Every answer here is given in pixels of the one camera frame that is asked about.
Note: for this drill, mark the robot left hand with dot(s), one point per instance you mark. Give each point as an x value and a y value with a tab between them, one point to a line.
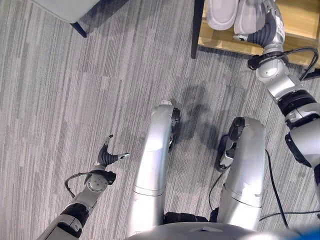
106	157

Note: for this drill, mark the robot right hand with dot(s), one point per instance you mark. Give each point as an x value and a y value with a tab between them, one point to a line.
273	30

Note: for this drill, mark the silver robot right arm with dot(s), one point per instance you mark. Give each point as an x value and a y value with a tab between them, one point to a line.
287	87

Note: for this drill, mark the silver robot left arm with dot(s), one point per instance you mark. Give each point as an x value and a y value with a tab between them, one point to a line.
82	200

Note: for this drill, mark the silver robot torso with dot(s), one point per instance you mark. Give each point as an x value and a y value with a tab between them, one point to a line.
200	232

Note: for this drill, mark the silver robot right leg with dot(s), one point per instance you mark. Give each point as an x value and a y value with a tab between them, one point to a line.
246	170

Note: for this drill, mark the grey upholstered chair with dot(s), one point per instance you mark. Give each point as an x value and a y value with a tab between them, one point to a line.
65	10

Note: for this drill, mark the blue object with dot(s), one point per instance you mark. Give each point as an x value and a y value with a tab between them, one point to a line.
308	233

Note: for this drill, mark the wooden shoe rack black frame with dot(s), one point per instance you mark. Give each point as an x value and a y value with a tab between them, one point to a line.
297	22

